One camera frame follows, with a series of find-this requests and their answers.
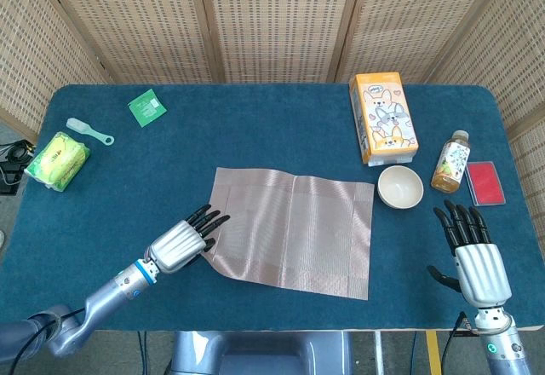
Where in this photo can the red flat card case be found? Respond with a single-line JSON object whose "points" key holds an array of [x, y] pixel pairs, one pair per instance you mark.
{"points": [[485, 181]]}

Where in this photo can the orange corgi print tissue box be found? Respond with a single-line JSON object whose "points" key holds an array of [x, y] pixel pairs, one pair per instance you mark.
{"points": [[383, 115]]}

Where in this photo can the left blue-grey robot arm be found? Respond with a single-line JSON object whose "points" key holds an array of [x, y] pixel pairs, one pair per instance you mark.
{"points": [[85, 307]]}

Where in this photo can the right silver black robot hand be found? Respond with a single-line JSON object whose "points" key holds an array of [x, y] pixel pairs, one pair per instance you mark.
{"points": [[483, 272]]}

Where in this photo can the cream white bowl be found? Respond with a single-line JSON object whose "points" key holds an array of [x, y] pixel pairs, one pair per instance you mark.
{"points": [[400, 187]]}

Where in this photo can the blue-grey robot torso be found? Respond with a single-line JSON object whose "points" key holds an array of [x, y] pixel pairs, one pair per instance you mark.
{"points": [[259, 353]]}

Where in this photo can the woven rattan screen panel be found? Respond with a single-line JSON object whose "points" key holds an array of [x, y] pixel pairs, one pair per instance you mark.
{"points": [[515, 59], [38, 51], [421, 21], [132, 21], [281, 21]]}

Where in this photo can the grey metal table leg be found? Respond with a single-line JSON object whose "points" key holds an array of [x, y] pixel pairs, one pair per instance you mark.
{"points": [[379, 353]]}

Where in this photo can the amber tea bottle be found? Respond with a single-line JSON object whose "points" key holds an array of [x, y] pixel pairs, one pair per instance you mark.
{"points": [[451, 162]]}

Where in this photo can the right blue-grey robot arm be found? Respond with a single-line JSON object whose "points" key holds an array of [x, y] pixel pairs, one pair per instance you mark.
{"points": [[502, 345]]}

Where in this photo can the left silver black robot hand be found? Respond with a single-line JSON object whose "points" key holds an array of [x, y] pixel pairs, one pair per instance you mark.
{"points": [[179, 245]]}

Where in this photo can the brown woven placemat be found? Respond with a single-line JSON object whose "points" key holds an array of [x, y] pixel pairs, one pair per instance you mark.
{"points": [[298, 234]]}

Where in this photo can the green yellow tissue pack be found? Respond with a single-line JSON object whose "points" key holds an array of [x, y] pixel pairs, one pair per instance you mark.
{"points": [[57, 161]]}

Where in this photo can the black floor box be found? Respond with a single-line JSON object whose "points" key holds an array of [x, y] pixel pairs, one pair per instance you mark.
{"points": [[7, 181]]}

